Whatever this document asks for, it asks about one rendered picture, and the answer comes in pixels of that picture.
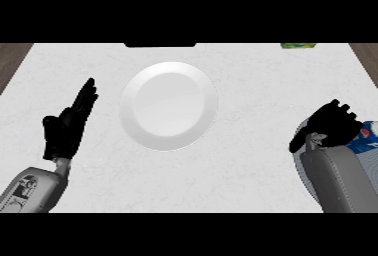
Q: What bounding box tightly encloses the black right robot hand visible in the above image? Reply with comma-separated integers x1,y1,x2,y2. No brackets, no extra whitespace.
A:
288,98,365,155

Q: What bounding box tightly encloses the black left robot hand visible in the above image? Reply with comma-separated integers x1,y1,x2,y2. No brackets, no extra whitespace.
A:
41,77,100,162

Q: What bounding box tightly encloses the white oval plate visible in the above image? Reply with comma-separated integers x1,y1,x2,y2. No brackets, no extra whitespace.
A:
118,61,220,153

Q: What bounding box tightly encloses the blue soda can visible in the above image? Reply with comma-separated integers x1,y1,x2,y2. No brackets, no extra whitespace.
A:
344,120,378,155

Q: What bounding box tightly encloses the green and yellow box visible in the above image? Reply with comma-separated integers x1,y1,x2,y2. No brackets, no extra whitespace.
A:
280,42,317,50

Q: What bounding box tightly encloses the black appliance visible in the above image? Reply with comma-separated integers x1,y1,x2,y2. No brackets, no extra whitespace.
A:
123,42,198,49

